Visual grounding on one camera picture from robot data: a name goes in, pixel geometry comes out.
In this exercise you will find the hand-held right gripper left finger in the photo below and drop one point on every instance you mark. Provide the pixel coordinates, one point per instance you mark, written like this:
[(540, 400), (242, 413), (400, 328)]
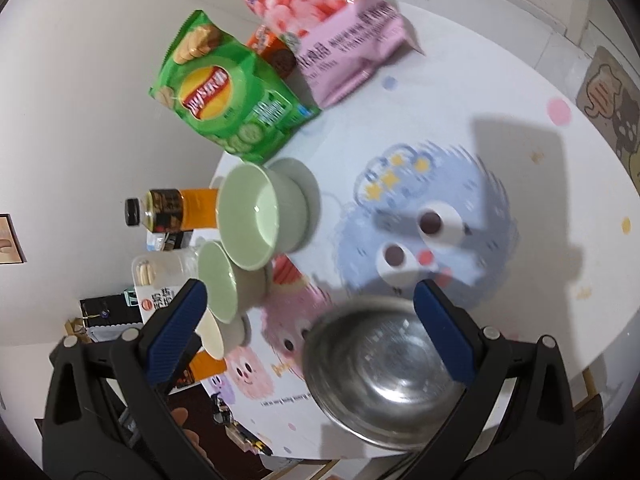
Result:
[(177, 330)]

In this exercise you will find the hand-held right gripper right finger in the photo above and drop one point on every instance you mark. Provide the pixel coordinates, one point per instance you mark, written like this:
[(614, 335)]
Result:
[(442, 330)]

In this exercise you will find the white ceramic bowl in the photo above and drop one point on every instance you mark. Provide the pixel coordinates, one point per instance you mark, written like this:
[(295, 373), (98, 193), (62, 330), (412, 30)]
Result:
[(215, 332)]

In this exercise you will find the pale green ceramic bowl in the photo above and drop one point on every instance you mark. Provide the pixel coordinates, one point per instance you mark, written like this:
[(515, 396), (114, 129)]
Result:
[(220, 280), (250, 210)]

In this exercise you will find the large steel bowl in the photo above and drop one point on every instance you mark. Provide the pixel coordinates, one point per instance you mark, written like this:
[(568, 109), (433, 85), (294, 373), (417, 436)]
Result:
[(370, 375)]

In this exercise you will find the person's left hand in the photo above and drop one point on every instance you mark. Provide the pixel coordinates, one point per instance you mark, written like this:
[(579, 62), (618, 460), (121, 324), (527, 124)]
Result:
[(179, 417)]

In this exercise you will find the orange drink bottle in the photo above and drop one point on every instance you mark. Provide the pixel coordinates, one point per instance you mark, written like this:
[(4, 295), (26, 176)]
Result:
[(170, 207), (202, 367)]

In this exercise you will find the clear biscuit package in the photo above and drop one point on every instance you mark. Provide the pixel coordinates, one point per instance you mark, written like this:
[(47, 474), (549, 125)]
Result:
[(152, 280)]

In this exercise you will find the clear plastic cup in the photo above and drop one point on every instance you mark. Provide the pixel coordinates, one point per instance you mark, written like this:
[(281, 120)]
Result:
[(182, 265)]

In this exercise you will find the blue white tissue pack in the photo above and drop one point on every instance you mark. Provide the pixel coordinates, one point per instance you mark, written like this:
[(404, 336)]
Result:
[(154, 244)]

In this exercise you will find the small black gadget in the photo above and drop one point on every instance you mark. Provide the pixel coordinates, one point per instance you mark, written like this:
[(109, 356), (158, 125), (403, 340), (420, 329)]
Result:
[(222, 410)]

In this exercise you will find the green chips bag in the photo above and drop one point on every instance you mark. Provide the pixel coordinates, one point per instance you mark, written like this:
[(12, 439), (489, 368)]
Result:
[(225, 90)]

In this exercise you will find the cartoon printed tablecloth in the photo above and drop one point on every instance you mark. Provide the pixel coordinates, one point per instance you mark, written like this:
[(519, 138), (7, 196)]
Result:
[(500, 85)]

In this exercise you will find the bear print floor mat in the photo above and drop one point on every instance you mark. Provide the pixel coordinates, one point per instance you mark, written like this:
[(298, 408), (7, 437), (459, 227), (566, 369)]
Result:
[(610, 100)]

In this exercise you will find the small orange snack pack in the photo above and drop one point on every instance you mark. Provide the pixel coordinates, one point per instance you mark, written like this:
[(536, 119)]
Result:
[(272, 52)]

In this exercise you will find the pink snack bag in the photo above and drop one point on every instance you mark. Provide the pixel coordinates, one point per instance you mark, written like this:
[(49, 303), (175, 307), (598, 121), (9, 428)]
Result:
[(325, 25)]

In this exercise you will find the framed wall picture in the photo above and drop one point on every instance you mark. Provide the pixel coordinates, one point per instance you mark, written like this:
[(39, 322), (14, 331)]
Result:
[(10, 240)]

